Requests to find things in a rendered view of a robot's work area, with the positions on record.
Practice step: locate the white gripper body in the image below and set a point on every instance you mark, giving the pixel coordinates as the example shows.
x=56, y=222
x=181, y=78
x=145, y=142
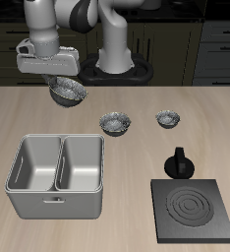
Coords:
x=48, y=62

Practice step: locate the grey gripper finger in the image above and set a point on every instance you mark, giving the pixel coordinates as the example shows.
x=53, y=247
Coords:
x=52, y=80

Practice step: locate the large grey bowl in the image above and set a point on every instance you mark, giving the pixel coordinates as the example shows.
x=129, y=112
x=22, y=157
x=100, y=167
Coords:
x=68, y=93

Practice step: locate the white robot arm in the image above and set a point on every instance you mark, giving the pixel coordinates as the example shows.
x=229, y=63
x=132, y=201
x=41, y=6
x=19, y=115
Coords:
x=43, y=26

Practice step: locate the medium grey bowl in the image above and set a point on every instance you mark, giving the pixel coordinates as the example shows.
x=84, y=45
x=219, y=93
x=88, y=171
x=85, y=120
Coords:
x=115, y=123

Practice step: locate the small grey bowl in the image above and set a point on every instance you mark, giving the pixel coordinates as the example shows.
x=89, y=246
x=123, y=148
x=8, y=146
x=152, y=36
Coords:
x=167, y=118

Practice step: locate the white two-bin basket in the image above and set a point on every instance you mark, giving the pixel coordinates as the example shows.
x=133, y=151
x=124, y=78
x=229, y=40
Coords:
x=56, y=177

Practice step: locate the dark kitchen cupboards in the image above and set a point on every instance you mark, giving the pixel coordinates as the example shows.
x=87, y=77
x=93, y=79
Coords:
x=192, y=49

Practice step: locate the round black knob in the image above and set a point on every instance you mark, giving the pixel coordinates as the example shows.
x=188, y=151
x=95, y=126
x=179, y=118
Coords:
x=179, y=165

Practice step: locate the dark grey stove plate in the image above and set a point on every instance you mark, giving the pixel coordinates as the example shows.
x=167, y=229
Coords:
x=190, y=210

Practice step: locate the flat black base plate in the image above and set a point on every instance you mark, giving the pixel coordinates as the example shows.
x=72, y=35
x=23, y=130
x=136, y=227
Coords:
x=141, y=73

